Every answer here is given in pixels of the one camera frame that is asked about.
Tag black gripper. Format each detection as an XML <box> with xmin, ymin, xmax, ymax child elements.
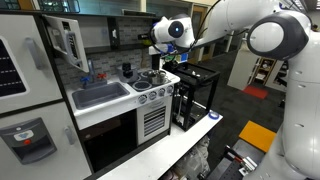
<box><xmin>137</xmin><ymin>31</ymin><xmax>158</xmax><ymax>46</ymax></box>

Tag white striped toy oven door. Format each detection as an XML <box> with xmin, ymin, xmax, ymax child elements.
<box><xmin>136</xmin><ymin>96</ymin><xmax>174</xmax><ymax>146</ymax></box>

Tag white fridge door with dispenser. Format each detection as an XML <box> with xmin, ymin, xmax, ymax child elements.
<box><xmin>0</xmin><ymin>101</ymin><xmax>93</xmax><ymax>180</ymax></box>

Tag gray toy pot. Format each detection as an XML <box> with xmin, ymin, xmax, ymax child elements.
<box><xmin>116</xmin><ymin>62</ymin><xmax>140</xmax><ymax>84</ymax></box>

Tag silver toy pot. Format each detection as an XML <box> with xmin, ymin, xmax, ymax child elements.
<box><xmin>143</xmin><ymin>69</ymin><xmax>168</xmax><ymax>85</ymax></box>

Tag gray plastic sink basin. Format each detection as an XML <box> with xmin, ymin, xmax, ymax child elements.
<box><xmin>71</xmin><ymin>81</ymin><xmax>131</xmax><ymax>111</ymax></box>

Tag white box cabinet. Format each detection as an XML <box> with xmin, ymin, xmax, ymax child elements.
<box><xmin>227</xmin><ymin>41</ymin><xmax>263</xmax><ymax>92</ymax></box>

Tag blue tape roll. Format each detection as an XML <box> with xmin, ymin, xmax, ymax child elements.
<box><xmin>207</xmin><ymin>110</ymin><xmax>221</xmax><ymax>121</ymax></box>

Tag black white toy kitchen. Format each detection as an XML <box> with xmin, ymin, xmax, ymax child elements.
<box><xmin>0</xmin><ymin>9</ymin><xmax>182</xmax><ymax>180</ymax></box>

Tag red floor mat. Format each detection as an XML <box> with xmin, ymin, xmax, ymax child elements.
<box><xmin>242</xmin><ymin>85</ymin><xmax>270</xmax><ymax>101</ymax></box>

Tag wooden shelf unit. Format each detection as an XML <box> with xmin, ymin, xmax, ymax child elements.
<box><xmin>252</xmin><ymin>57</ymin><xmax>278</xmax><ymax>86</ymax></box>

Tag gray machine under table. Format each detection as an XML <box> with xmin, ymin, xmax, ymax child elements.
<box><xmin>171</xmin><ymin>134</ymin><xmax>212</xmax><ymax>180</ymax></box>

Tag white cabinet with glass doors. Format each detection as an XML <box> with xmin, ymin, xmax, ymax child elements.
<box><xmin>264</xmin><ymin>59</ymin><xmax>290</xmax><ymax>93</ymax></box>

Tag yellow floor mat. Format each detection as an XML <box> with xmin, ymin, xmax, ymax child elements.
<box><xmin>238</xmin><ymin>120</ymin><xmax>278</xmax><ymax>154</ymax></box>

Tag blue electronics mount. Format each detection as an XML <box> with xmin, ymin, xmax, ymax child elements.
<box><xmin>164</xmin><ymin>51</ymin><xmax>190</xmax><ymax>64</ymax></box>

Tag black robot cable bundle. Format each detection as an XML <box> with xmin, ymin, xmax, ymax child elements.
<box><xmin>151</xmin><ymin>0</ymin><xmax>249</xmax><ymax>56</ymax></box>

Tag black clamp with orange handle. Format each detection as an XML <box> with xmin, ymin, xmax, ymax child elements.
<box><xmin>222</xmin><ymin>144</ymin><xmax>258</xmax><ymax>177</ymax></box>

